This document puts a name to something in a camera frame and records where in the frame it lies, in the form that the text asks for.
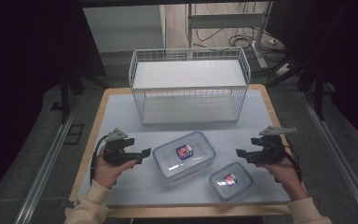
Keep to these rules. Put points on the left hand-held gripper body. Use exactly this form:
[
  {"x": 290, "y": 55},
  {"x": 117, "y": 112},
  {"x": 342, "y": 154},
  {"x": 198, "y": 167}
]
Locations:
[{"x": 115, "y": 151}]

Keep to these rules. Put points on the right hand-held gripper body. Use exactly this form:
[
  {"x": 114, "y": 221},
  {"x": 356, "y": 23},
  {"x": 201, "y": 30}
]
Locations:
[{"x": 268, "y": 149}]

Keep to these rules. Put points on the small clear food container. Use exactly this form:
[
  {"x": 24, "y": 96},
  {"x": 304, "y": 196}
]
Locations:
[{"x": 231, "y": 186}]

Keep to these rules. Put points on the large clear food container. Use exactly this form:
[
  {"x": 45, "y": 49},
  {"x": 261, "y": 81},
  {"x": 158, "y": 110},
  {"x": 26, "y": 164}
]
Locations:
[{"x": 183, "y": 161}]

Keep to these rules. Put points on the person's left hand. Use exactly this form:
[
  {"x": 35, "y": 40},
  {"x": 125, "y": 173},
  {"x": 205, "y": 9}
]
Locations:
[{"x": 107, "y": 174}]

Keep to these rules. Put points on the person's right hand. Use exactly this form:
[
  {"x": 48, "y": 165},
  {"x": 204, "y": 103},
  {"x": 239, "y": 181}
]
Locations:
[{"x": 287, "y": 179}]

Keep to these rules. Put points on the white table mat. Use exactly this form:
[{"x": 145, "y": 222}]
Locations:
[{"x": 130, "y": 115}]

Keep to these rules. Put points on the dark metal stand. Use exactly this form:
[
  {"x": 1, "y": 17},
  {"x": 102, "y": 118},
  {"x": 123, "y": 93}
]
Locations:
[
  {"x": 64, "y": 96},
  {"x": 318, "y": 93}
]

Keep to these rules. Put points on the white power strip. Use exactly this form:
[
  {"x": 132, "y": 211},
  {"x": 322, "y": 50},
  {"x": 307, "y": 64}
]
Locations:
[{"x": 282, "y": 70}]

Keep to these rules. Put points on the white panel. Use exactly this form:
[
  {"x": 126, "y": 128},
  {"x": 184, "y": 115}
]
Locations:
[{"x": 124, "y": 28}]

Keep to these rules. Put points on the grey metal floor rail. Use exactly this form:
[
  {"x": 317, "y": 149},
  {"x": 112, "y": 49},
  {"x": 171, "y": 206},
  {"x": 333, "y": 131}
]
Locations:
[
  {"x": 341, "y": 161},
  {"x": 43, "y": 168}
]

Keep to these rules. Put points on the white metal desk frame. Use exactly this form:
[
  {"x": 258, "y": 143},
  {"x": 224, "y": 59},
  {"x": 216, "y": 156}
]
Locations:
[{"x": 227, "y": 20}]

